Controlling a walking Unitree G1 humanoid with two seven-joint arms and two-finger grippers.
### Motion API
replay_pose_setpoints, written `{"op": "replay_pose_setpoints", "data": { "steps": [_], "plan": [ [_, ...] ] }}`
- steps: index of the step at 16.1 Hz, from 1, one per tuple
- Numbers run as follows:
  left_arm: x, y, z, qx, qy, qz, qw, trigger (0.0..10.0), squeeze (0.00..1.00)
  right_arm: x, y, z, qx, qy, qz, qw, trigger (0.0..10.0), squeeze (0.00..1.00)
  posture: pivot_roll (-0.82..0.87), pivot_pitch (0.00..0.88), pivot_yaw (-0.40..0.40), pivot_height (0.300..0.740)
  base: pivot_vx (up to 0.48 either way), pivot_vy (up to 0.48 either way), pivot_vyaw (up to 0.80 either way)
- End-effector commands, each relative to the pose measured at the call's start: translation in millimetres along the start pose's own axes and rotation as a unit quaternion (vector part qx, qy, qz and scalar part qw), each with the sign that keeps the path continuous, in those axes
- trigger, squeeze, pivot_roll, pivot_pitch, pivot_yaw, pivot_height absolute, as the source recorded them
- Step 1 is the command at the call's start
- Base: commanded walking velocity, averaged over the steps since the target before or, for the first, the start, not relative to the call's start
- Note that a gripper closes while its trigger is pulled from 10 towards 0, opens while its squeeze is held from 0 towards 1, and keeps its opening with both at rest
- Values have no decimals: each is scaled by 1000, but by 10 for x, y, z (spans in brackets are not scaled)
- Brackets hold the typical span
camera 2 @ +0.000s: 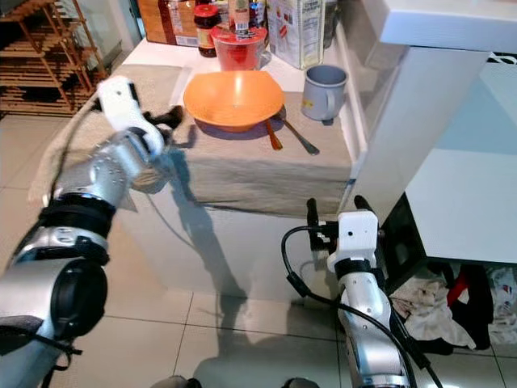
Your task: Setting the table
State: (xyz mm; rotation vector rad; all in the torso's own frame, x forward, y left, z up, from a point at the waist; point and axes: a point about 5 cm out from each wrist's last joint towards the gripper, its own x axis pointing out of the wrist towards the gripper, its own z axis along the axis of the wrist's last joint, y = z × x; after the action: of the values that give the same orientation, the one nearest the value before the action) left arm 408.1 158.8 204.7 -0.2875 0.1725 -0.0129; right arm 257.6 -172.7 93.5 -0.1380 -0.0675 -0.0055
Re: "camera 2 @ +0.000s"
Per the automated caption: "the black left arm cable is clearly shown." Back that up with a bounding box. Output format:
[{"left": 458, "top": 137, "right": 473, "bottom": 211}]
[{"left": 48, "top": 99, "right": 104, "bottom": 199}]

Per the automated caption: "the white printed carton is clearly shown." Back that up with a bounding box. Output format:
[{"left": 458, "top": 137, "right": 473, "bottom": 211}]
[{"left": 267, "top": 0, "right": 328, "bottom": 70}]

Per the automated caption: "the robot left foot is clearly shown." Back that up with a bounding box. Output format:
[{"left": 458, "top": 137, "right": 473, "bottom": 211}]
[{"left": 149, "top": 376, "right": 191, "bottom": 388}]

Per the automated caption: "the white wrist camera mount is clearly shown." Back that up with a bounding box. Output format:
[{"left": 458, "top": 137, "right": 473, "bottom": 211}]
[
  {"left": 95, "top": 75, "right": 162, "bottom": 154},
  {"left": 327, "top": 210, "right": 379, "bottom": 273}
]

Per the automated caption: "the red transparent plastic container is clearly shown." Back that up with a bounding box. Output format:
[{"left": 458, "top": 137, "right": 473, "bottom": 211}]
[{"left": 210, "top": 25, "right": 269, "bottom": 72}]

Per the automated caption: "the grey table cloth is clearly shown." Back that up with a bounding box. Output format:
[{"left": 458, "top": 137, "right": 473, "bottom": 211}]
[{"left": 28, "top": 65, "right": 356, "bottom": 219}]

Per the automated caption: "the dark jar with red lid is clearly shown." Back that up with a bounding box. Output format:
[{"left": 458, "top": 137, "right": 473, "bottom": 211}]
[{"left": 194, "top": 4, "right": 221, "bottom": 57}]

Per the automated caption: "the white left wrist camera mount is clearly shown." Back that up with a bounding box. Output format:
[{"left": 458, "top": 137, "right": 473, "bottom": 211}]
[{"left": 95, "top": 75, "right": 162, "bottom": 154}]

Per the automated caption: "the wooden slatted shelf rack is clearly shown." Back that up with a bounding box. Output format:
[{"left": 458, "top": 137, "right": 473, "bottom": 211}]
[{"left": 0, "top": 0, "right": 102, "bottom": 118}]

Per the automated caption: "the crumpled white cloth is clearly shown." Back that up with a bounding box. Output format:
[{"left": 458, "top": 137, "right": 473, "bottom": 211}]
[
  {"left": 389, "top": 275, "right": 465, "bottom": 350},
  {"left": 489, "top": 267, "right": 517, "bottom": 344}
]

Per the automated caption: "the orange plastic bowl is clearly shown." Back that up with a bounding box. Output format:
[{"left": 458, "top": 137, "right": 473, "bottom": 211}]
[{"left": 183, "top": 70, "right": 285, "bottom": 133}]

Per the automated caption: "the brown handled spoon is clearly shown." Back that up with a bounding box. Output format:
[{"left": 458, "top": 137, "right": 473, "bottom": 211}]
[{"left": 263, "top": 120, "right": 284, "bottom": 151}]

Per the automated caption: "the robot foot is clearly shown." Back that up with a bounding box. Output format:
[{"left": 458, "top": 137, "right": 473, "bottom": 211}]
[
  {"left": 279, "top": 377, "right": 321, "bottom": 388},
  {"left": 149, "top": 376, "right": 191, "bottom": 388}
]

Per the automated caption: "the bottle with brown label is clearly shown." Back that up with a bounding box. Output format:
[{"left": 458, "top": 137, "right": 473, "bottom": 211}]
[{"left": 230, "top": 0, "right": 252, "bottom": 33}]

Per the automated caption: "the black and red bag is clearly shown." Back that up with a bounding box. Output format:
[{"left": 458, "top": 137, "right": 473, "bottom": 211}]
[{"left": 436, "top": 263, "right": 495, "bottom": 356}]

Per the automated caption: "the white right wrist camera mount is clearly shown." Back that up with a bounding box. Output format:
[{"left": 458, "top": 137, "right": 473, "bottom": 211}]
[{"left": 327, "top": 210, "right": 379, "bottom": 273}]

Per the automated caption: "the white counter column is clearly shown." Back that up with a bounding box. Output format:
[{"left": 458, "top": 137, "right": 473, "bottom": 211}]
[{"left": 343, "top": 0, "right": 517, "bottom": 221}]

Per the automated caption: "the brown cardboard box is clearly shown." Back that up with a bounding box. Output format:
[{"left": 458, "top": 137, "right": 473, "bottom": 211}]
[{"left": 137, "top": 0, "right": 199, "bottom": 47}]

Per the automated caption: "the grey blue mug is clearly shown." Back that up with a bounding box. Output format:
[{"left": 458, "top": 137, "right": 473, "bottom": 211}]
[{"left": 301, "top": 64, "right": 348, "bottom": 124}]

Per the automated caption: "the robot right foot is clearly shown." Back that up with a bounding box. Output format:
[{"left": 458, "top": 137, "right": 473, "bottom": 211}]
[{"left": 279, "top": 377, "right": 321, "bottom": 388}]

